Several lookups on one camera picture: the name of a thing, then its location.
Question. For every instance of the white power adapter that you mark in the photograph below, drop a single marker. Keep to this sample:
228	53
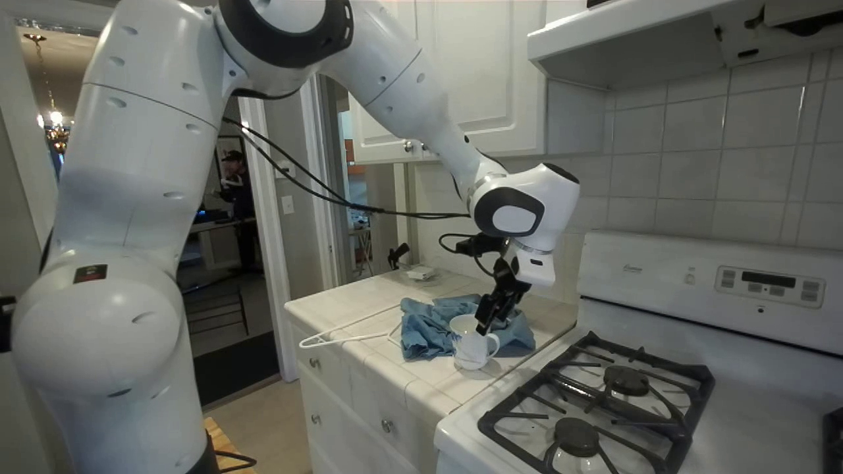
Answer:
423	274

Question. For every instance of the narrow white cabinet door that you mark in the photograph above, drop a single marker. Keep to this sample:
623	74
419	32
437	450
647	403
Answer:
474	68

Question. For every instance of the white base cabinet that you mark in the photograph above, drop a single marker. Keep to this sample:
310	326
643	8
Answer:
352	412

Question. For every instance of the white range hood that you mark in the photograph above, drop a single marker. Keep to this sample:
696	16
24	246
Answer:
634	42

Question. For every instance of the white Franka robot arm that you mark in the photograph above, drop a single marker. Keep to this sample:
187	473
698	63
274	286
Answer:
140	218

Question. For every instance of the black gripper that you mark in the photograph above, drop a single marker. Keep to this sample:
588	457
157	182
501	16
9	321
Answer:
510	282

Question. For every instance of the white door frame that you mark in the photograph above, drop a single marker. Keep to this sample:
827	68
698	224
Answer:
266	263

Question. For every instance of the black burner grate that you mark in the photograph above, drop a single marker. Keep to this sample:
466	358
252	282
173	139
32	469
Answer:
628	383

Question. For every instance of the silver cabinet knob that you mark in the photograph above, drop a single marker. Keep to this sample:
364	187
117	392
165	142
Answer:
409	147

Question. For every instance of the white mug with blue print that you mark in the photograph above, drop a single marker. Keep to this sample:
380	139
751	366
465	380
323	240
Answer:
474	348

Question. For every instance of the white gas stove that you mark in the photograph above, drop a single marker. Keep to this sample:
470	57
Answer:
668	280

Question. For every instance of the glowing chandelier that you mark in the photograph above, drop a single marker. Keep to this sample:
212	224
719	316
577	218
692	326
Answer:
53	121

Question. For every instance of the blue cloth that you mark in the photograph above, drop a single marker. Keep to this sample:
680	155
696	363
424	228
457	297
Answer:
424	329

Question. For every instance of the white light switch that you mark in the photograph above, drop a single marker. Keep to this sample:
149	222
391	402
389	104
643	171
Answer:
289	203

